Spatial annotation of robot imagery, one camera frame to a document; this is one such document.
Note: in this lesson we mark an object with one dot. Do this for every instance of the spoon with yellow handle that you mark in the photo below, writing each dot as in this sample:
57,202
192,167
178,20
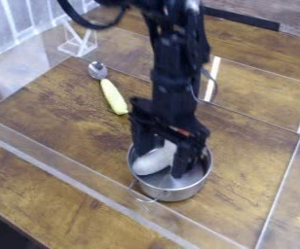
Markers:
99,71

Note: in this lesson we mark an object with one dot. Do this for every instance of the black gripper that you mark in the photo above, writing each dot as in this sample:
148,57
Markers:
167,117

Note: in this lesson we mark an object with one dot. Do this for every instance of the silver pot with handles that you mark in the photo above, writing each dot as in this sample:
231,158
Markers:
163,187

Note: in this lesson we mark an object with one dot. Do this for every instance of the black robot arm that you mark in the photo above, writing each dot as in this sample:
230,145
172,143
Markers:
179,41

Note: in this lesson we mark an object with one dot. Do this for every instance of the clear acrylic front barrier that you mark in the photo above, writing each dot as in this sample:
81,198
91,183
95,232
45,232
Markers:
152,214

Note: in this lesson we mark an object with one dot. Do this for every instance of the brown and white plush mushroom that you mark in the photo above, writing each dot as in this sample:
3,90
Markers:
156,160

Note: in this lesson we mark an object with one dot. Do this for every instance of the clear acrylic triangular stand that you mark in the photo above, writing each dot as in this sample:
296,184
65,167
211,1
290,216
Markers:
79,45

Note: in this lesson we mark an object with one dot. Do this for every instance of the black bar on table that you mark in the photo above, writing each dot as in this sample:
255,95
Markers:
259,22

